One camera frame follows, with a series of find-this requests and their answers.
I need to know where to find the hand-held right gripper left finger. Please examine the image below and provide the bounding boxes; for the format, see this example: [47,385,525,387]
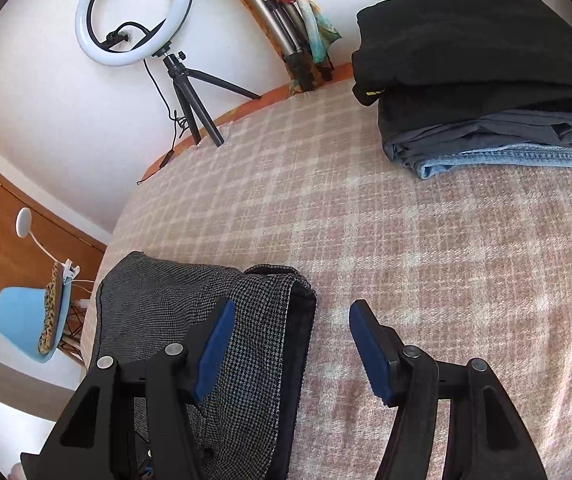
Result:
[20,297,237,480]

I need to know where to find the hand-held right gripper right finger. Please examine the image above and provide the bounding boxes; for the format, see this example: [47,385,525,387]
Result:
[349,299,549,480]

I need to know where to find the grey houndstooth pants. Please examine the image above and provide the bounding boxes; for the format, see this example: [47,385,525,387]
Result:
[85,251,318,480]

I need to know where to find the grey folded pants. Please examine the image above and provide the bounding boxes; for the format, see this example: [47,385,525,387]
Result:
[383,108,572,170]

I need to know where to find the beige plaid blanket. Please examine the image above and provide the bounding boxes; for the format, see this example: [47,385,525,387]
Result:
[86,62,572,480]

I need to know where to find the leopard print cushion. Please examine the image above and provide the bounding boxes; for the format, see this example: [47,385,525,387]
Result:
[38,262,67,356]

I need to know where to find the light blue chair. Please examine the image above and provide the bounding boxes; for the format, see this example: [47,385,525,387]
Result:
[0,286,83,364]

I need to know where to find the white clip lamp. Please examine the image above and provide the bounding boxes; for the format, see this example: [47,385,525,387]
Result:
[15,207,81,282]

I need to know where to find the light blue folded jeans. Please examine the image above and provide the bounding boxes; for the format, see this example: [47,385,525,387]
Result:
[416,142,572,180]

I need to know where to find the wooden door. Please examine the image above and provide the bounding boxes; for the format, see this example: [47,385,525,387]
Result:
[0,141,108,317]

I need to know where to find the black tripod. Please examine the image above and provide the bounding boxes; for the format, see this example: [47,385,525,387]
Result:
[152,46,263,148]

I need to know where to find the dark grey folded garment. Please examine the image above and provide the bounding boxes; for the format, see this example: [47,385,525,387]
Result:
[377,77,572,147]

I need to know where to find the folded grey tripod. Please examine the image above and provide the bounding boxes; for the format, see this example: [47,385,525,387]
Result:
[208,0,334,92]

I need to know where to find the black folded garment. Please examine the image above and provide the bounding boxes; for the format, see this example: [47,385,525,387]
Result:
[351,0,572,108]

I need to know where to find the colourful scarf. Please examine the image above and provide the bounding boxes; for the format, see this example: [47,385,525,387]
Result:
[231,0,343,65]

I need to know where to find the black cable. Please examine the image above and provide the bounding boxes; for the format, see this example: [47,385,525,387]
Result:
[136,56,183,187]

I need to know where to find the white ring light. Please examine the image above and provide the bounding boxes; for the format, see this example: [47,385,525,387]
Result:
[75,0,195,67]

